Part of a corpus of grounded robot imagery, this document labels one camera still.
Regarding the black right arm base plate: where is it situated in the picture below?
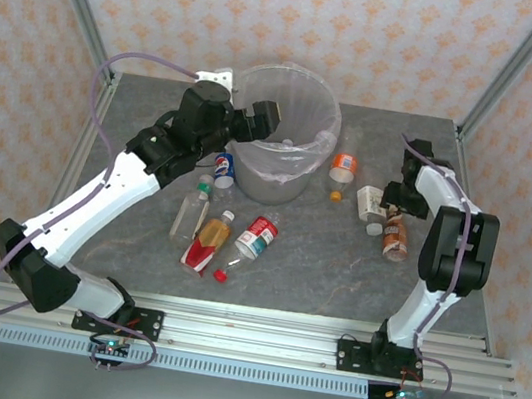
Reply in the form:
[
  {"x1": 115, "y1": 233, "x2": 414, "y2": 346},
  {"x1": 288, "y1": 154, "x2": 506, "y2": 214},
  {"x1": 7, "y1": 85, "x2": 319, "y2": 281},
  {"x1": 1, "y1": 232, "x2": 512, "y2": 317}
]
[{"x1": 333, "y1": 336, "x2": 428, "y2": 385}]

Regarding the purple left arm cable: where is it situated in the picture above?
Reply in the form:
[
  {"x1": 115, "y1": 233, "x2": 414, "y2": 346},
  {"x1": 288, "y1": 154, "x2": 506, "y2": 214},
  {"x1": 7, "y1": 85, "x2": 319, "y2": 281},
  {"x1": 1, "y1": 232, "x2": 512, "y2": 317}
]
[{"x1": 0, "y1": 33, "x2": 204, "y2": 378}]

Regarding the white label bottle white cap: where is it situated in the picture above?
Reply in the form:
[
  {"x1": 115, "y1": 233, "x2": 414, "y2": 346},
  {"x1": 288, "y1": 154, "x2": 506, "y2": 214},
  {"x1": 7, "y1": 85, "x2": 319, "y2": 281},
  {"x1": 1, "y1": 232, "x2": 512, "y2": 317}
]
[{"x1": 350, "y1": 182, "x2": 392, "y2": 238}]

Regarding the blue label cola bottle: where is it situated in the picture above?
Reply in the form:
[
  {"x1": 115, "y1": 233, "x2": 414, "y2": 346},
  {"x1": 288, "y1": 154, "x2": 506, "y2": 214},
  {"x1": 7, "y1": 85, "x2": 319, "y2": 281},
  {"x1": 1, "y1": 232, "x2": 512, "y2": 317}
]
[{"x1": 209, "y1": 149, "x2": 241, "y2": 191}]

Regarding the yellow juice bottle red label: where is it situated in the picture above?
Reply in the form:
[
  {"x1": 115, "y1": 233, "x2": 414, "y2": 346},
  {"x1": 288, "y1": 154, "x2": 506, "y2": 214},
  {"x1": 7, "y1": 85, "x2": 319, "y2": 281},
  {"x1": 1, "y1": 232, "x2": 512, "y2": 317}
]
[{"x1": 176, "y1": 203, "x2": 238, "y2": 283}]

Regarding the aluminium table side rail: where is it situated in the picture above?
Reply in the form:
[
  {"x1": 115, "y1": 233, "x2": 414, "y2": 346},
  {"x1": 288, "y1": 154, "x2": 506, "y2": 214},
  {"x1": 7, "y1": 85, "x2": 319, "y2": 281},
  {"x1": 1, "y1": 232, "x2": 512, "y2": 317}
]
[
  {"x1": 0, "y1": 53, "x2": 124, "y2": 399},
  {"x1": 414, "y1": 123, "x2": 532, "y2": 399}
]

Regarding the brown label plastic bottle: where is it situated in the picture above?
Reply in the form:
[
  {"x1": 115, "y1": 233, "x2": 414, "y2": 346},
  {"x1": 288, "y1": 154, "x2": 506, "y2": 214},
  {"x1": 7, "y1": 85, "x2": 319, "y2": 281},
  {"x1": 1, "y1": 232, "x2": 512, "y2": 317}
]
[{"x1": 377, "y1": 205, "x2": 416, "y2": 264}]

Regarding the clear plastic bin liner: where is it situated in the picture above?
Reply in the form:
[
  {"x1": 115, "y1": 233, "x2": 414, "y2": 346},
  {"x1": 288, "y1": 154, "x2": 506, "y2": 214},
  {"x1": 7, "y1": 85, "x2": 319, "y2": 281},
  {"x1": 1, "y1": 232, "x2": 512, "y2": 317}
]
[{"x1": 221, "y1": 53, "x2": 352, "y2": 194}]

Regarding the clear bottle green cap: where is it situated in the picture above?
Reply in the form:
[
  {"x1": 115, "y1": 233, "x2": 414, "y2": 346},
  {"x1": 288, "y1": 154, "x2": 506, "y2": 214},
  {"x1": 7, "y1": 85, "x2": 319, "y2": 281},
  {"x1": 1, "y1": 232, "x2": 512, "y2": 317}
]
[{"x1": 167, "y1": 168, "x2": 218, "y2": 247}]

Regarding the grey plastic bin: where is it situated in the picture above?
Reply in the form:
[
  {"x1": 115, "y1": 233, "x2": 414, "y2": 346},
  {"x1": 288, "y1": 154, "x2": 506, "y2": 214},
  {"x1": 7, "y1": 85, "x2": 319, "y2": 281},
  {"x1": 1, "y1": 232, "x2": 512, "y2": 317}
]
[{"x1": 218, "y1": 53, "x2": 352, "y2": 215}]

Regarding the slotted grey cable duct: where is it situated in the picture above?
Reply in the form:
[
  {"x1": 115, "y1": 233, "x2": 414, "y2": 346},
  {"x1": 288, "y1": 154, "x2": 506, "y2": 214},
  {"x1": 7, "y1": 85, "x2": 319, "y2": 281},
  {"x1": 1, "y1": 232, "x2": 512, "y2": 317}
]
[{"x1": 0, "y1": 324, "x2": 370, "y2": 399}]

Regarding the orange label bottle orange cap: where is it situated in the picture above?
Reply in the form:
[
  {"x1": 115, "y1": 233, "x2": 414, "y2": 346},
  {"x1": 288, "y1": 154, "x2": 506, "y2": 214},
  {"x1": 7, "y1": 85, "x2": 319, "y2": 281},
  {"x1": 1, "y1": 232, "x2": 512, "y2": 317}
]
[{"x1": 323, "y1": 146, "x2": 362, "y2": 206}]

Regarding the aluminium mounting rail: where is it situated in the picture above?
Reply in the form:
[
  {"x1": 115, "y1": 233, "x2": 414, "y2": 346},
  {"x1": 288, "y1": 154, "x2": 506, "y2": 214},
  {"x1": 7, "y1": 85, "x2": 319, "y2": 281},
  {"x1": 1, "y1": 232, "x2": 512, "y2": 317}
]
[{"x1": 0, "y1": 262, "x2": 525, "y2": 399}]

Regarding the clear bottle red cap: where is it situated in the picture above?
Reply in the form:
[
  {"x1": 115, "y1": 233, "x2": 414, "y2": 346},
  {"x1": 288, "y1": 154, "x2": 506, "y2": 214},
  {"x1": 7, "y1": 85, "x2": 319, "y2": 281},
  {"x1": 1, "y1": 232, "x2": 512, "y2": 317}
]
[{"x1": 210, "y1": 205, "x2": 284, "y2": 292}]

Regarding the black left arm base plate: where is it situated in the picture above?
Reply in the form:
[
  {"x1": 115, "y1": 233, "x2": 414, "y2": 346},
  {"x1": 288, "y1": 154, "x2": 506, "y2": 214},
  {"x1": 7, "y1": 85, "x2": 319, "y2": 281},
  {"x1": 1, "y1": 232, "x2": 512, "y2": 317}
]
[{"x1": 70, "y1": 297, "x2": 166, "y2": 344}]

